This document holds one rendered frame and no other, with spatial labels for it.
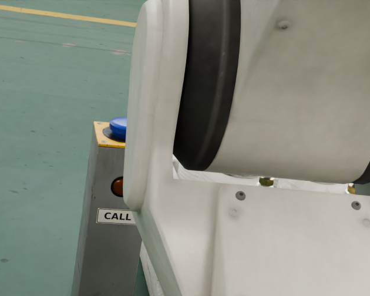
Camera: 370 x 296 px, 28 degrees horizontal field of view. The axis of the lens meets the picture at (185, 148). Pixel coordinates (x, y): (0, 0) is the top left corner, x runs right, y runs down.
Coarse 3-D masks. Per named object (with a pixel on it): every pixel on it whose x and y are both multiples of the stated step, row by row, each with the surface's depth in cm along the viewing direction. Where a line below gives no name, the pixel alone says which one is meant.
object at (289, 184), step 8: (280, 184) 104; (288, 184) 102; (296, 184) 101; (304, 184) 100; (312, 184) 100; (320, 184) 100; (328, 184) 101; (336, 184) 101; (344, 184) 102; (328, 192) 100; (336, 192) 101; (344, 192) 102
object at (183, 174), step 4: (180, 164) 112; (180, 168) 112; (180, 172) 112; (184, 172) 111; (188, 172) 111; (192, 172) 110; (196, 172) 110; (180, 176) 112; (184, 176) 111; (188, 176) 111; (192, 176) 110; (196, 176) 110; (196, 180) 110
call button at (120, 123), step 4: (112, 120) 87; (116, 120) 87; (120, 120) 87; (124, 120) 88; (112, 124) 86; (116, 124) 86; (120, 124) 86; (124, 124) 87; (112, 128) 86; (116, 128) 86; (120, 128) 86; (124, 128) 86; (112, 132) 87; (116, 132) 86; (120, 132) 86; (124, 132) 86; (116, 136) 87; (120, 136) 86; (124, 136) 86
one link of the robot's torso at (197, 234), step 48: (144, 48) 46; (144, 96) 46; (144, 144) 46; (144, 192) 47; (192, 192) 45; (240, 192) 45; (288, 192) 46; (144, 240) 51; (192, 240) 44; (240, 240) 43; (288, 240) 44; (336, 240) 45; (192, 288) 44; (240, 288) 41; (288, 288) 42; (336, 288) 43
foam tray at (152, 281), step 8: (176, 160) 118; (176, 168) 118; (176, 176) 112; (144, 248) 119; (144, 256) 119; (144, 264) 118; (144, 272) 118; (152, 272) 112; (152, 280) 112; (152, 288) 111; (160, 288) 106
